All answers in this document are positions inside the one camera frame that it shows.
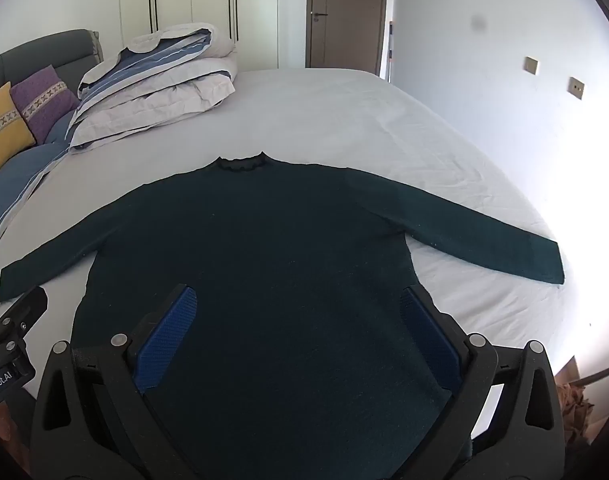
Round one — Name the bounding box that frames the brown crumpled paper bag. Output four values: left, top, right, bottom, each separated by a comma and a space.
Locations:
554, 355, 598, 443

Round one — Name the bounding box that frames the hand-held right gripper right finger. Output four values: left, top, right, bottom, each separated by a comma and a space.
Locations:
399, 285, 566, 480

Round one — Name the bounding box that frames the purple patterned pillow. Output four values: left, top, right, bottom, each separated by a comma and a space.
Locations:
9, 65, 81, 144

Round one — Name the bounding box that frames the dark green sweater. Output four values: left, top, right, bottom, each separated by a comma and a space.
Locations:
0, 151, 565, 480

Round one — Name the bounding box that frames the folded grey blue duvet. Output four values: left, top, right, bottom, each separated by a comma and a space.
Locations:
67, 22, 239, 153

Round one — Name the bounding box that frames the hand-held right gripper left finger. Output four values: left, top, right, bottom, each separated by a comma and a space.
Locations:
30, 284, 201, 480

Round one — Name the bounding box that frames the bed with white sheet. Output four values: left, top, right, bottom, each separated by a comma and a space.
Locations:
0, 67, 580, 480

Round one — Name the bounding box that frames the orange white stick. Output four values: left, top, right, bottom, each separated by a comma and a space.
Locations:
386, 18, 396, 81

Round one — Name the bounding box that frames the brown door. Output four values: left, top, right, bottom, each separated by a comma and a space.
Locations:
306, 0, 389, 74

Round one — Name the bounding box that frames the yellow patterned pillow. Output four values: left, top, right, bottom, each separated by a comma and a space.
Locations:
0, 81, 37, 184

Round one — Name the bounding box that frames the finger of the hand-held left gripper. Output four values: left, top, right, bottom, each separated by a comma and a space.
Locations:
0, 287, 49, 333

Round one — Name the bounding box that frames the grey upholstered headboard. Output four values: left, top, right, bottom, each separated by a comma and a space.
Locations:
0, 29, 103, 107

